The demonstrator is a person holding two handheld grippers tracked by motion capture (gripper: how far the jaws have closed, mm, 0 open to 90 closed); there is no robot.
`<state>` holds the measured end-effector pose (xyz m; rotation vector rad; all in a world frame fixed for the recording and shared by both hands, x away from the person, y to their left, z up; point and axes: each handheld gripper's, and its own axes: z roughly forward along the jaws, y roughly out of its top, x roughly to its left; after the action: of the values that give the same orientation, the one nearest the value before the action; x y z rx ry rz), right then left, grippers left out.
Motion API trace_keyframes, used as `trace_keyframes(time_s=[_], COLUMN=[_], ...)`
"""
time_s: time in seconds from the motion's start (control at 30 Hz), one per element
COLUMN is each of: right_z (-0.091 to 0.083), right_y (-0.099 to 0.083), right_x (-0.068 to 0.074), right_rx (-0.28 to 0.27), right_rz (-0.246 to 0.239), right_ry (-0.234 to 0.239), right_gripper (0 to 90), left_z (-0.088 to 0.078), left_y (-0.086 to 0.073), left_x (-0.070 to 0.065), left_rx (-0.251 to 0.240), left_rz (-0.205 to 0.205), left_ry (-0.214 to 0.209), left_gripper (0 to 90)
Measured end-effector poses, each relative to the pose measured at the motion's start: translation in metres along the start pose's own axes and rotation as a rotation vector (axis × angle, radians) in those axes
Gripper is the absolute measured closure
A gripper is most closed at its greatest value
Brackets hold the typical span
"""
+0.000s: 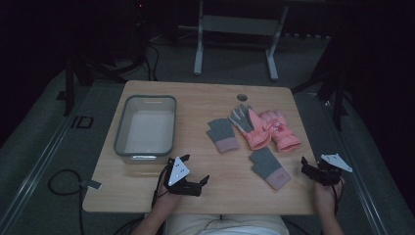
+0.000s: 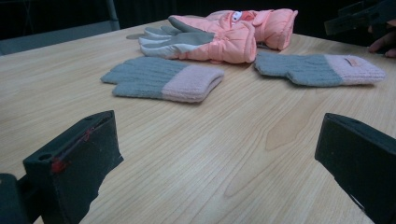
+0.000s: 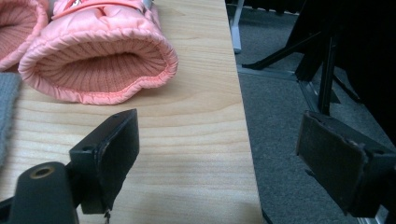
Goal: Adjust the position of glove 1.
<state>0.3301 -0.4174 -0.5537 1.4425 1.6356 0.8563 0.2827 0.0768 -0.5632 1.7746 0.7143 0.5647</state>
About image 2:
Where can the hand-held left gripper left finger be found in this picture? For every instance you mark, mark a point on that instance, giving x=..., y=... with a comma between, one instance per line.
x=77, y=161

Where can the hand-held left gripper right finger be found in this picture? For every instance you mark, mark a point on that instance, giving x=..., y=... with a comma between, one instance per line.
x=364, y=161

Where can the pink ski glove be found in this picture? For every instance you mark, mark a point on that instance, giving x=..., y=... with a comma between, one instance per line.
x=277, y=28
x=224, y=43

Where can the grey and pink knit glove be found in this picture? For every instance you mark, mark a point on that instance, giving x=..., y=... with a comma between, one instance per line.
x=155, y=77
x=311, y=70

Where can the grey metal stand post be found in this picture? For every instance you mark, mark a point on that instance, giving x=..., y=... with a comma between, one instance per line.
x=112, y=14

